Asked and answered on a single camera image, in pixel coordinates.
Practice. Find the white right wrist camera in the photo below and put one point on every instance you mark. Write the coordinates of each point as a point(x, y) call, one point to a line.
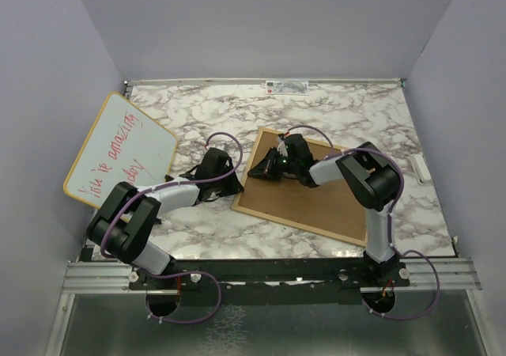
point(281, 148)

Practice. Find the white block at table edge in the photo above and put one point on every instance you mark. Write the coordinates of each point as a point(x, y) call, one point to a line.
point(420, 169)

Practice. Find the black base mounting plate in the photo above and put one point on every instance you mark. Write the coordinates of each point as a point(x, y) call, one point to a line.
point(270, 281)

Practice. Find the yellow-rimmed whiteboard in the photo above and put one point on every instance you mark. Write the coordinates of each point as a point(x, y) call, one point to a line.
point(123, 144)

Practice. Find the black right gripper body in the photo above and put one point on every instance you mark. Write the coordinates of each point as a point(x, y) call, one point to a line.
point(284, 165)

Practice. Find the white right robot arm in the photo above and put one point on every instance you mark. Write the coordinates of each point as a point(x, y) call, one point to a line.
point(375, 180)

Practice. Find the aluminium back rail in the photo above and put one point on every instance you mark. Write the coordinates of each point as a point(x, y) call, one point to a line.
point(258, 81)

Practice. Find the white sticker label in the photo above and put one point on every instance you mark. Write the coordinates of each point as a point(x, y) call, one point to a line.
point(286, 87)

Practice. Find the aluminium rail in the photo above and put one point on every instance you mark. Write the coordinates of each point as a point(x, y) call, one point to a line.
point(258, 81)
point(114, 278)

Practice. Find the aluminium front rail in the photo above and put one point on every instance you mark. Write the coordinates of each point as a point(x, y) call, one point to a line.
point(114, 278)

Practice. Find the light wooden picture frame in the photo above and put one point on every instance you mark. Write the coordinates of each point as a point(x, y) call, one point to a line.
point(245, 209)

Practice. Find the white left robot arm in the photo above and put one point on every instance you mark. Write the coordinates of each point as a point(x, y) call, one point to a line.
point(124, 222)

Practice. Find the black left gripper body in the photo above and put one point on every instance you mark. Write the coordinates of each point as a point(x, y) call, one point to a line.
point(220, 188)

